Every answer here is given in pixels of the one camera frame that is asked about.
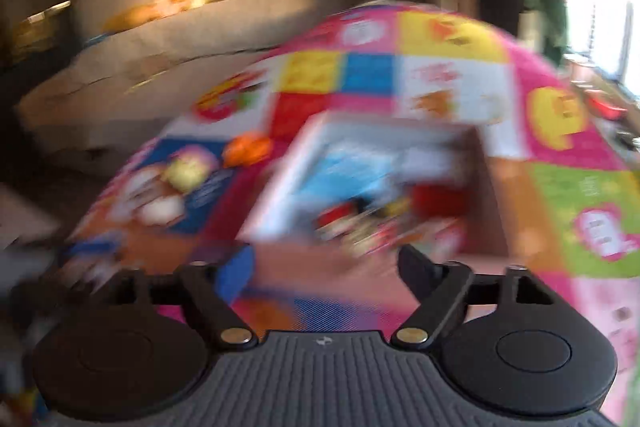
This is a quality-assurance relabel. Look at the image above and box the orange plastic toy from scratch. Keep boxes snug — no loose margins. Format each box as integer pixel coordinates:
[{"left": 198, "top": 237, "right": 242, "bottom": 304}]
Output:
[{"left": 222, "top": 133, "right": 273, "bottom": 168}]

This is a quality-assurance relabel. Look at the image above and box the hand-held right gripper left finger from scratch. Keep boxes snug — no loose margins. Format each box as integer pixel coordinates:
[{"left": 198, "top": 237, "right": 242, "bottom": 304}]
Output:
[{"left": 112, "top": 243, "right": 258, "bottom": 349}]

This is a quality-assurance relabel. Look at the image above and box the red bowl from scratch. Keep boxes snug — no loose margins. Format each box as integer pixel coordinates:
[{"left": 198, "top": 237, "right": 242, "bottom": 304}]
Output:
[{"left": 580, "top": 89, "right": 626, "bottom": 120}]

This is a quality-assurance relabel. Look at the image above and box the pink yellow cupcake toy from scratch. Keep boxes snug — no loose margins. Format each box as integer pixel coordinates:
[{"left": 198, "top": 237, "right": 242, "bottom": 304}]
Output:
[{"left": 160, "top": 149, "right": 221, "bottom": 192}]

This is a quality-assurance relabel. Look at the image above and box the colourful printed play mat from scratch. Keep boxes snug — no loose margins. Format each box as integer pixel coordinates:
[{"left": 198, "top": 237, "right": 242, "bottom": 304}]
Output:
[{"left": 60, "top": 0, "right": 640, "bottom": 427}]

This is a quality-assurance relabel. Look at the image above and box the red block toy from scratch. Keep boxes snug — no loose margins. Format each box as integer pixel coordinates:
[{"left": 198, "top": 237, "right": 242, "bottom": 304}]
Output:
[{"left": 410, "top": 184, "right": 468, "bottom": 220}]

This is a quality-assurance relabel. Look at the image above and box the dark cabinet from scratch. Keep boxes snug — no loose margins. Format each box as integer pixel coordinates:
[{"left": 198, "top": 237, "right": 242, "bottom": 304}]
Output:
[{"left": 0, "top": 0, "right": 76, "bottom": 68}]

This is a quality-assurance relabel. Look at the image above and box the orange brown plush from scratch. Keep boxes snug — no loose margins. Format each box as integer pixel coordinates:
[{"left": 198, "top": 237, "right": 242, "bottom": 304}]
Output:
[{"left": 102, "top": 4, "right": 166, "bottom": 32}]

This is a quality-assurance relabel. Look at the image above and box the beige sofa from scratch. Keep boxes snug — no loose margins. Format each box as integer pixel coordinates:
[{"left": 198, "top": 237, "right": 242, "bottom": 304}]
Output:
[{"left": 15, "top": 0, "right": 401, "bottom": 158}]

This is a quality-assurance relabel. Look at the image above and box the pink cardboard box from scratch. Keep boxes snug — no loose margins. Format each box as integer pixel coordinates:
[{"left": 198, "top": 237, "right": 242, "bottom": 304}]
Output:
[{"left": 236, "top": 111, "right": 513, "bottom": 268}]

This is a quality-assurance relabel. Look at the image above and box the blue white tissue packet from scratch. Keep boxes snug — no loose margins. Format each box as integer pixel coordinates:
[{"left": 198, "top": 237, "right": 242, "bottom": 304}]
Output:
[{"left": 295, "top": 139, "right": 426, "bottom": 212}]

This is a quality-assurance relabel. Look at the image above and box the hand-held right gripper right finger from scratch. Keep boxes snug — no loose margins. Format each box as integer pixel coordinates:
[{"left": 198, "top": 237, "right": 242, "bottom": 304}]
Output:
[{"left": 390, "top": 244, "right": 556, "bottom": 348}]

